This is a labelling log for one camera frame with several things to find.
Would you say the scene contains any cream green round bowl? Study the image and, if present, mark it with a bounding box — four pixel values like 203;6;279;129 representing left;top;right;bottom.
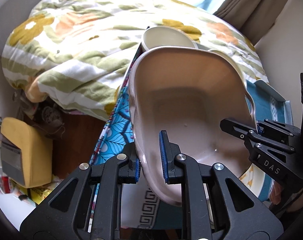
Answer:
196;43;247;88

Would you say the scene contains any pink square bowl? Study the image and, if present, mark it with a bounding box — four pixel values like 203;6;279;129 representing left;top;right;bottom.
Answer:
128;47;256;206

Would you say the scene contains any small cream bowl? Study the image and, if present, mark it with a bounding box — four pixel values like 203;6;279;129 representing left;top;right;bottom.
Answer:
141;26;198;52

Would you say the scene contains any white duck plate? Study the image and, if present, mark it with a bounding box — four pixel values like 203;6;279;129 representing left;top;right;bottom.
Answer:
240;164;265;197

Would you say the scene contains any person hand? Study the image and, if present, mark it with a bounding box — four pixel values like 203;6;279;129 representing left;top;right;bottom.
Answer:
269;181;303;214

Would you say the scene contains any yellow cushion box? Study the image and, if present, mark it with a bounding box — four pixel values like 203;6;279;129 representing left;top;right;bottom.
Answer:
0;117;53;189

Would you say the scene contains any teal table cloth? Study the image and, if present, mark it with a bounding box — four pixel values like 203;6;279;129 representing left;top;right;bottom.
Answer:
91;46;292;230

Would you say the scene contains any right brown curtain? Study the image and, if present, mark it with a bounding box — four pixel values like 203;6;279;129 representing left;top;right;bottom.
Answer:
214;0;288;44

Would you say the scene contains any floral striped duvet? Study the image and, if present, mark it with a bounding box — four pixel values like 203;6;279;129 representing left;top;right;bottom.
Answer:
1;0;267;121

